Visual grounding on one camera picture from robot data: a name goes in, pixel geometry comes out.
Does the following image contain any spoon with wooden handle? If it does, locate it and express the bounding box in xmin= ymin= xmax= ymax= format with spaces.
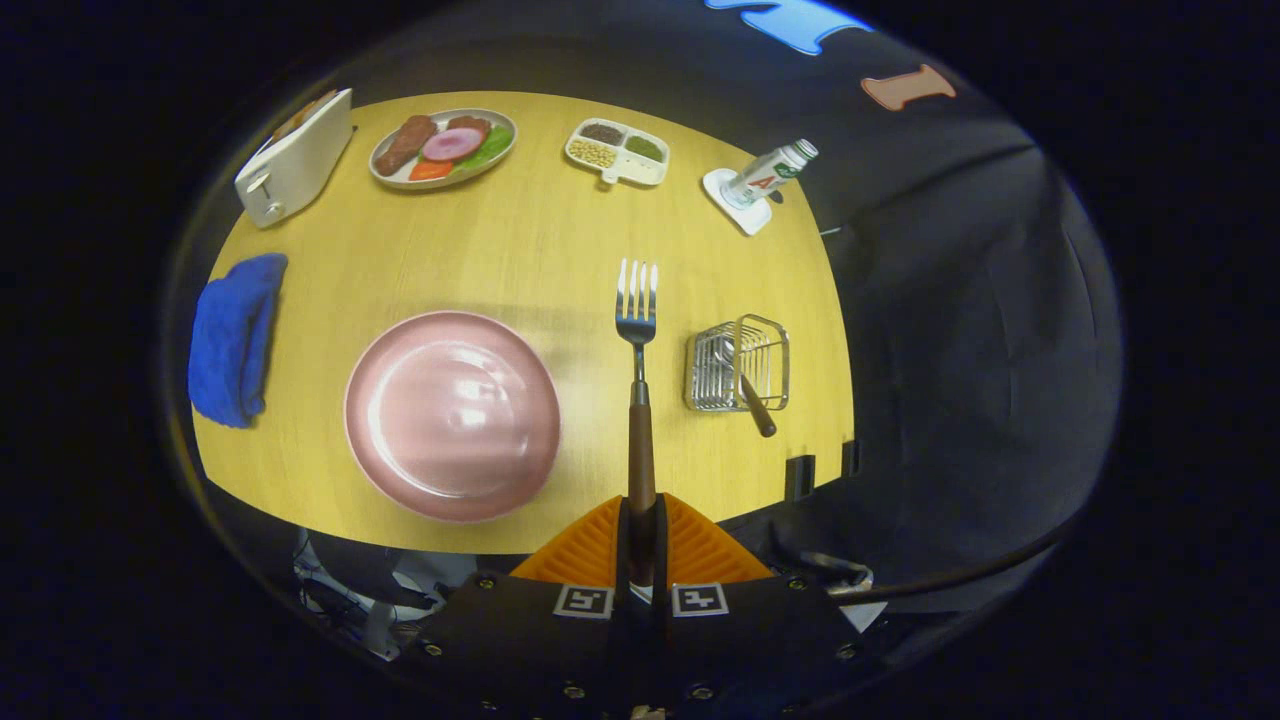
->
xmin=712 ymin=338 xmax=778 ymax=439

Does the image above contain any metal wire basket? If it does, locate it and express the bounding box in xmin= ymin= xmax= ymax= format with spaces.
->
xmin=684 ymin=314 xmax=791 ymax=413

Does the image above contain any white toaster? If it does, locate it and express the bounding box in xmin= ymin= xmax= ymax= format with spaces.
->
xmin=234 ymin=88 xmax=355 ymax=229

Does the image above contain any pink plate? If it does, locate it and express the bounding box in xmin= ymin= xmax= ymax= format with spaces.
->
xmin=343 ymin=311 xmax=563 ymax=524

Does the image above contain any white bottle with green cap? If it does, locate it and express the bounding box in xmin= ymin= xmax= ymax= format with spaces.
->
xmin=722 ymin=139 xmax=819 ymax=209

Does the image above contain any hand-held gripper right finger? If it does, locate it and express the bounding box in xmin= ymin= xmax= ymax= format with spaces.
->
xmin=655 ymin=493 xmax=871 ymax=720

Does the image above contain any pink ham slice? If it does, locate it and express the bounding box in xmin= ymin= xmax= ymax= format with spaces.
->
xmin=421 ymin=127 xmax=486 ymax=163

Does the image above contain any blue cloth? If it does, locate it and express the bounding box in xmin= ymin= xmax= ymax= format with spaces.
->
xmin=188 ymin=253 xmax=289 ymax=429

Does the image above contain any green lettuce leaf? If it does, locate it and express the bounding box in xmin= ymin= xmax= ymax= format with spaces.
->
xmin=458 ymin=125 xmax=514 ymax=171

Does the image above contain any fork with wooden handle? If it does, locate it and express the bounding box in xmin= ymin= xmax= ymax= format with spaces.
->
xmin=615 ymin=259 xmax=660 ymax=591

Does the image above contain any brown toast slice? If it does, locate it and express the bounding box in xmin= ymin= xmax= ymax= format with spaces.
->
xmin=272 ymin=90 xmax=339 ymax=141

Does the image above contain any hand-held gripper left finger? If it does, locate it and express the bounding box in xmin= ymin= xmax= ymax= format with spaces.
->
xmin=420 ymin=495 xmax=633 ymax=720

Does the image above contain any white divided dish with beans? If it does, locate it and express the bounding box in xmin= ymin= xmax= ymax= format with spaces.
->
xmin=564 ymin=118 xmax=670 ymax=187

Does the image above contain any white oval food plate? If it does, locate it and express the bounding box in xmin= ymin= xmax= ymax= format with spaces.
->
xmin=369 ymin=108 xmax=518 ymax=191

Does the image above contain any white square coaster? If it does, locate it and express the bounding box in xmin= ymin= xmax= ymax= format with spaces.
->
xmin=702 ymin=168 xmax=773 ymax=237

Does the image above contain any brown sausage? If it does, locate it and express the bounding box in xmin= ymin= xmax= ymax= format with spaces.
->
xmin=375 ymin=115 xmax=439 ymax=177

